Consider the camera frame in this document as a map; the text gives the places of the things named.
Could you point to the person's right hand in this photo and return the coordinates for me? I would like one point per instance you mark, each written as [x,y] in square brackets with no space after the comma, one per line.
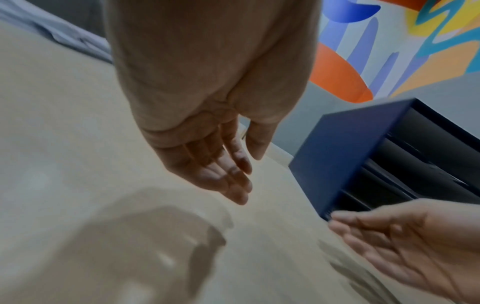
[423,243]

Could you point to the person's left hand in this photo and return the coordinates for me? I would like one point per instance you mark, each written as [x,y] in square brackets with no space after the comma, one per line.
[206,59]

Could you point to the stack of printed paper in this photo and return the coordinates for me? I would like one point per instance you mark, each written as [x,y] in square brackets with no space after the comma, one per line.
[56,29]

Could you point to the colourful wall mural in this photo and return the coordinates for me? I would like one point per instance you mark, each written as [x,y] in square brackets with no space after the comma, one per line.
[375,44]

